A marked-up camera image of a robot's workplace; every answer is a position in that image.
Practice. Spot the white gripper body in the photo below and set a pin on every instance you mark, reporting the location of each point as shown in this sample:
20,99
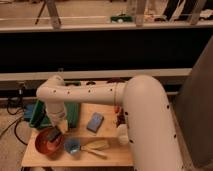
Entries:
60,121

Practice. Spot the dark eraser block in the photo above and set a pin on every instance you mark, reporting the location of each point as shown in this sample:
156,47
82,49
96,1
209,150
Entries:
53,134

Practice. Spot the red bowl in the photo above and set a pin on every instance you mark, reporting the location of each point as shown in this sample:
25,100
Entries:
45,147

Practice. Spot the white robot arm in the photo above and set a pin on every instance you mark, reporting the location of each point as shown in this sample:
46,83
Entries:
151,129

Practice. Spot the blue small bowl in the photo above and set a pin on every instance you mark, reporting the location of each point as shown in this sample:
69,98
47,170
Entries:
72,146

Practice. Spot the green plastic tray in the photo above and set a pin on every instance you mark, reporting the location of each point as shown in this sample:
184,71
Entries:
39,119

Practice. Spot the blue sponge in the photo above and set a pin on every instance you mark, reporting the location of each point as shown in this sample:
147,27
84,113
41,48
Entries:
95,122

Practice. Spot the wooden spoon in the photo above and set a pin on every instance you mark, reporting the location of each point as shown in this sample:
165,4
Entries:
97,145

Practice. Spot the orange carrot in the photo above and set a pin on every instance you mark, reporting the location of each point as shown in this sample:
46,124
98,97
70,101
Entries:
117,109

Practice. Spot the dark pinecone bunch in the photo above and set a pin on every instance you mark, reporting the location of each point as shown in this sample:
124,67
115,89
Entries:
120,119

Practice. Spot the white cup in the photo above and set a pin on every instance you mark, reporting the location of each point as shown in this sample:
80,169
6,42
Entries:
122,134

